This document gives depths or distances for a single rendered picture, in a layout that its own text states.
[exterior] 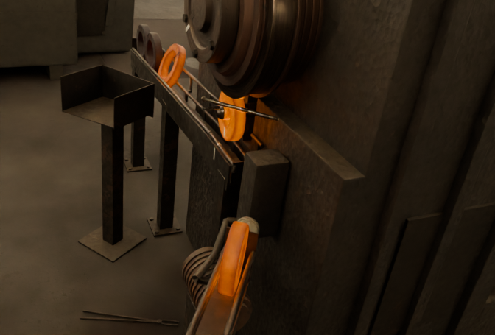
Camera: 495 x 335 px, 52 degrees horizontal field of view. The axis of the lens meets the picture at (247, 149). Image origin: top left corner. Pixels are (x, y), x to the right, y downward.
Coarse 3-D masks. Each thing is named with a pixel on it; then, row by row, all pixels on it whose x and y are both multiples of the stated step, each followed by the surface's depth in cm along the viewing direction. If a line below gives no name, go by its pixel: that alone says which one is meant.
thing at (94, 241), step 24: (96, 72) 193; (120, 72) 190; (72, 96) 186; (96, 96) 197; (120, 96) 170; (144, 96) 181; (96, 120) 178; (120, 120) 174; (120, 144) 191; (120, 168) 196; (120, 192) 202; (120, 216) 207; (96, 240) 211; (120, 240) 213
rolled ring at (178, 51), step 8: (176, 48) 204; (168, 56) 211; (176, 56) 202; (184, 56) 202; (160, 64) 214; (168, 64) 213; (176, 64) 199; (160, 72) 212; (176, 72) 200; (168, 80) 202; (176, 80) 202
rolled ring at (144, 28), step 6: (144, 24) 235; (138, 30) 238; (144, 30) 231; (138, 36) 241; (144, 36) 229; (138, 42) 243; (144, 42) 230; (138, 48) 243; (144, 48) 231; (144, 54) 232
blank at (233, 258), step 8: (232, 224) 105; (240, 224) 105; (232, 232) 102; (240, 232) 102; (248, 232) 111; (232, 240) 101; (240, 240) 101; (232, 248) 100; (240, 248) 100; (224, 256) 99; (232, 256) 99; (240, 256) 102; (224, 264) 99; (232, 264) 99; (240, 264) 109; (224, 272) 99; (232, 272) 99; (240, 272) 111; (224, 280) 100; (232, 280) 99; (224, 288) 101; (232, 288) 100
